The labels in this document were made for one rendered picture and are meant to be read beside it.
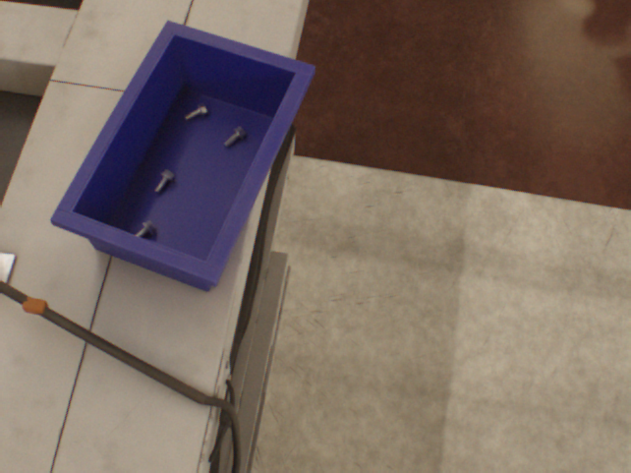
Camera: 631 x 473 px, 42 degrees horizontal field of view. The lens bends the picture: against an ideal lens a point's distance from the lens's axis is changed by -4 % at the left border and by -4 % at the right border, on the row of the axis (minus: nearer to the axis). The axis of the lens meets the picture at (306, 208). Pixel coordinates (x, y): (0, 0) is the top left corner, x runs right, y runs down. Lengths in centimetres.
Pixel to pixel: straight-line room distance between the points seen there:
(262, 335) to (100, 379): 48
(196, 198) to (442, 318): 96
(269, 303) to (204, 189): 43
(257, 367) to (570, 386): 74
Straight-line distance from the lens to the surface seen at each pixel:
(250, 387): 117
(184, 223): 80
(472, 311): 171
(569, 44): 215
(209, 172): 82
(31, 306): 75
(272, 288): 122
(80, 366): 77
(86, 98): 89
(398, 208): 178
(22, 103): 99
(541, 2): 221
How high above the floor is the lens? 155
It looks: 61 degrees down
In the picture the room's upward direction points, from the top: 6 degrees clockwise
